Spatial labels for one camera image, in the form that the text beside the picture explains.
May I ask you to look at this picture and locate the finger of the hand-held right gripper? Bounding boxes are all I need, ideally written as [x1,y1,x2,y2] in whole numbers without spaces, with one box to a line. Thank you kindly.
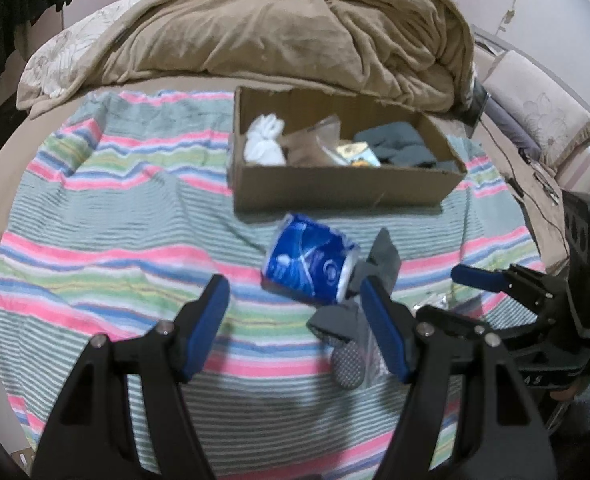
[451,262,572,322]
[497,310,590,362]

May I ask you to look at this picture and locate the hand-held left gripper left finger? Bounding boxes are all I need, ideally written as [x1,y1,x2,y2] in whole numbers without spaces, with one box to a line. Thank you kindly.
[32,274,232,480]

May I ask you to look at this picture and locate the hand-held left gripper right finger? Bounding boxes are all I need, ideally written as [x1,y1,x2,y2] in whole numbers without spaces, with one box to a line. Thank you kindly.
[359,277,558,480]

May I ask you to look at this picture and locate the grey sock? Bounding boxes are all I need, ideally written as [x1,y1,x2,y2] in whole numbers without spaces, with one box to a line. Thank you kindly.
[307,228,404,391]

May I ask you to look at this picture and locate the blue tissue roll pack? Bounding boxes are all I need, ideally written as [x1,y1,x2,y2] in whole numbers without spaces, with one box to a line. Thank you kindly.
[261,212,360,306]

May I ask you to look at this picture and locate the cardboard box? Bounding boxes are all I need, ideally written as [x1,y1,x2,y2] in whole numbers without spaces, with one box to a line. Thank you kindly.
[227,85,468,214]

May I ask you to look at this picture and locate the person's right hand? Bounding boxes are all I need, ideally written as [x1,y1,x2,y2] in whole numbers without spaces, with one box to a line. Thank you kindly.
[549,374,590,402]

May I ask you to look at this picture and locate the striped blanket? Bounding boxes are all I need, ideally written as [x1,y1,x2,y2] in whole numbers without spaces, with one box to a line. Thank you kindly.
[0,89,546,480]

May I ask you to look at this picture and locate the dark teal cloth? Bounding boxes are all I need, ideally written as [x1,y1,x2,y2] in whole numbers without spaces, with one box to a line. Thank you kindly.
[353,121,458,171]

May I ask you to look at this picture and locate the grey pillow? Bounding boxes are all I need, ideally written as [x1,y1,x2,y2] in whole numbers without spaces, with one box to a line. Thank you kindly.
[482,93,544,162]

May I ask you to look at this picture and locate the yellow and blue packet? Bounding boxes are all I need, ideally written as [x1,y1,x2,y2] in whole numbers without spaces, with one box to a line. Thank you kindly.
[336,142,382,168]

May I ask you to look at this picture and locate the beige floral pillow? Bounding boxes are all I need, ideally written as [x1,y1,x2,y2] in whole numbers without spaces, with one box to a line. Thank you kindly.
[484,50,590,169]

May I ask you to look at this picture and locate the white socks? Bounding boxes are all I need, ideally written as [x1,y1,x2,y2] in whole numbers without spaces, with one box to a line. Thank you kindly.
[245,114,287,166]

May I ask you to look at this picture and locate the tan duvet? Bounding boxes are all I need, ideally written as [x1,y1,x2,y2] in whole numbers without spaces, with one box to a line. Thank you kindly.
[16,0,476,121]

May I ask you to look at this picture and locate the dark hanging clothes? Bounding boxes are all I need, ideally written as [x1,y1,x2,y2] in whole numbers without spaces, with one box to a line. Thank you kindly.
[0,0,79,142]

